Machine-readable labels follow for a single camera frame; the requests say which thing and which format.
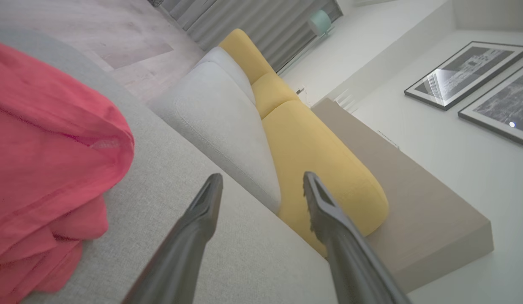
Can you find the red shorts with white stripe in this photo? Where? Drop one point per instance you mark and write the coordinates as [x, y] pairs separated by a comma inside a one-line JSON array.
[[46, 160]]

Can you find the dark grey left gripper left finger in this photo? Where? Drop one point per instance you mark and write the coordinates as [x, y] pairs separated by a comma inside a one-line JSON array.
[[189, 245]]

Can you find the grey sofa seat cushion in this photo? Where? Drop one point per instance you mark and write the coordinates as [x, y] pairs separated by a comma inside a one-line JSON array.
[[232, 67], [219, 122]]

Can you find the black framed picture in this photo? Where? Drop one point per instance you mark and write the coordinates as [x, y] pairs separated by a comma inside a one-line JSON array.
[[506, 105], [468, 71]]

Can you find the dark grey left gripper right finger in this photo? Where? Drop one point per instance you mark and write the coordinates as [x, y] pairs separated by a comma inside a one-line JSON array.
[[346, 253]]

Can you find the beige wall ledge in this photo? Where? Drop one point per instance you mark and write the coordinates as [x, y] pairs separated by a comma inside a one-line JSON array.
[[413, 202]]

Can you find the large yellow sofa backrest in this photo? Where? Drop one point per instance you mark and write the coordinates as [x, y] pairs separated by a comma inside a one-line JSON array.
[[316, 156]]

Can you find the grey pleated curtain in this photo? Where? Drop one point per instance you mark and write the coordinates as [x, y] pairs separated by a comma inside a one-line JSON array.
[[253, 25]]

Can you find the large grey sofa seat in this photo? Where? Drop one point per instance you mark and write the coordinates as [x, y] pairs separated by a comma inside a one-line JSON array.
[[168, 169]]

